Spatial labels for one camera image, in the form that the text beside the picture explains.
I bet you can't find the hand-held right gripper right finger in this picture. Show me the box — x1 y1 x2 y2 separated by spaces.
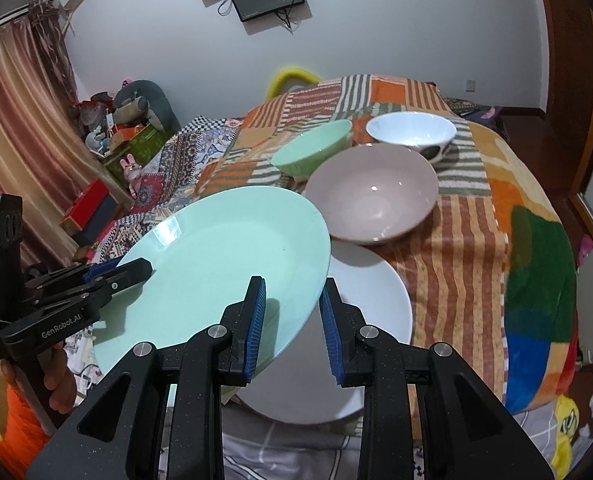
319 277 554 480

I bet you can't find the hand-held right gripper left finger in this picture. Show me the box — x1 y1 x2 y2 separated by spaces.
26 276 267 480

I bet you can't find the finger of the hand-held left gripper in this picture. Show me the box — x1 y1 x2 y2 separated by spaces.
25 259 122 291
84 258 153 311

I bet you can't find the white plate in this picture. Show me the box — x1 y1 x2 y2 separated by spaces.
236 241 413 426

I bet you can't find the green plate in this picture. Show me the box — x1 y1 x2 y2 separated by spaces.
92 186 332 376

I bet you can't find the pink bowl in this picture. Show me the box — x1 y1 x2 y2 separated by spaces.
303 144 439 246

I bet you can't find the green bowl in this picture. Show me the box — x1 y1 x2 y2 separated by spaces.
270 119 353 177

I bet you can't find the white bowl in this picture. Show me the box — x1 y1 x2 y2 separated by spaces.
366 111 458 161

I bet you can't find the person's left hand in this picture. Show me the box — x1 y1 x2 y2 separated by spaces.
39 342 78 413

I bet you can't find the dark grey box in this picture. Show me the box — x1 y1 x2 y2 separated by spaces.
74 195 134 246

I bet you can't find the red box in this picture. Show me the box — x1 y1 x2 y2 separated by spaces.
59 180 110 226

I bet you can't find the pink bunny toy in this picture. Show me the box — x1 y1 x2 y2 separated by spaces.
121 154 144 183

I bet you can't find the green box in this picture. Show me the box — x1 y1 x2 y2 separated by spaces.
104 125 172 176

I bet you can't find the pile of assorted toys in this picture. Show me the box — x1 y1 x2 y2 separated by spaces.
71 90 127 161

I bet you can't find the striped patchwork quilt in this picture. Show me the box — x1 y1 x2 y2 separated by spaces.
196 74 514 411

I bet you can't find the patterned blanket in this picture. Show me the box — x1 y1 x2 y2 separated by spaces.
91 115 250 261

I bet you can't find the grey plush toy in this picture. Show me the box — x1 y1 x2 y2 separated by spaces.
114 79 180 133

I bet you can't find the brown striped curtain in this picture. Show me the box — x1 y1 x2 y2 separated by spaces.
0 0 127 271

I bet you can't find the colourful blanket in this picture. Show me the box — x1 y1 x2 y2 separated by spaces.
469 120 582 413

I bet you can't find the yellow cartoon cloth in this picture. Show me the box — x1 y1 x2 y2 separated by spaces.
551 395 584 476

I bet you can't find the yellow foam tube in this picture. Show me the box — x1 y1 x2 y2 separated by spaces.
268 64 322 98

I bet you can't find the dark purple cloth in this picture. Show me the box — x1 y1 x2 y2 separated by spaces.
451 97 502 126

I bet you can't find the wooden door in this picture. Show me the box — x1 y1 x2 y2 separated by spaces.
531 0 593 241

